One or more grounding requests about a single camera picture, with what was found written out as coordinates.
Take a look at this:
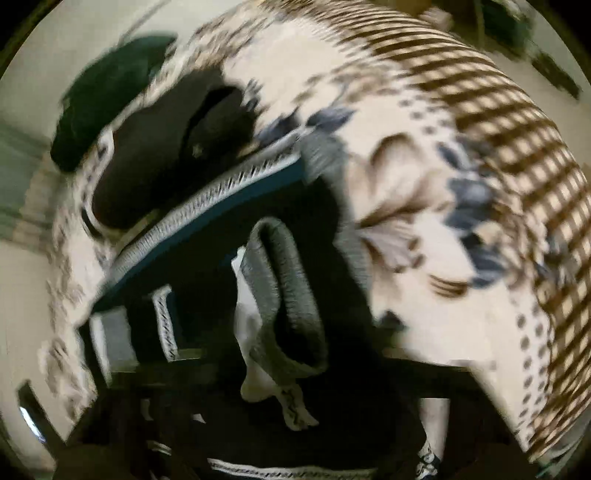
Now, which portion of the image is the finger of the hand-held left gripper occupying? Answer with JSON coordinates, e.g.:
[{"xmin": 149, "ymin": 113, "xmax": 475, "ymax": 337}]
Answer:
[{"xmin": 17, "ymin": 381, "xmax": 68, "ymax": 460}]

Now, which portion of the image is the striped knit sweater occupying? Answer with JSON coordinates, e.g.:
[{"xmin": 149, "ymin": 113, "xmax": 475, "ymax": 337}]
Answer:
[{"xmin": 76, "ymin": 138, "xmax": 444, "ymax": 480}]

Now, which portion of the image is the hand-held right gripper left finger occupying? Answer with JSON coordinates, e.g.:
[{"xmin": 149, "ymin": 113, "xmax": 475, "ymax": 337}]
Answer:
[{"xmin": 53, "ymin": 360, "xmax": 208, "ymax": 480}]

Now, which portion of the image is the floral blanket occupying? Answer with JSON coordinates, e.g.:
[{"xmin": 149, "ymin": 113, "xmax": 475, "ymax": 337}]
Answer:
[{"xmin": 39, "ymin": 0, "xmax": 585, "ymax": 467}]

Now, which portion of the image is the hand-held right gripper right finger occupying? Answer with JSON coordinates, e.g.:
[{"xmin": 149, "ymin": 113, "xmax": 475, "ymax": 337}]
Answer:
[{"xmin": 383, "ymin": 364, "xmax": 525, "ymax": 480}]

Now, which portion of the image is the black knit cardigan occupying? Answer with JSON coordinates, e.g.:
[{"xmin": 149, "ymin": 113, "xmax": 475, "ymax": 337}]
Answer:
[{"xmin": 90, "ymin": 71, "xmax": 259, "ymax": 232}]

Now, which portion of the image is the dark green cloth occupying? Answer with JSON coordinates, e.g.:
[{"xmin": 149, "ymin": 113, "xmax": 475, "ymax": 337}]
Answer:
[{"xmin": 50, "ymin": 33, "xmax": 178, "ymax": 172}]

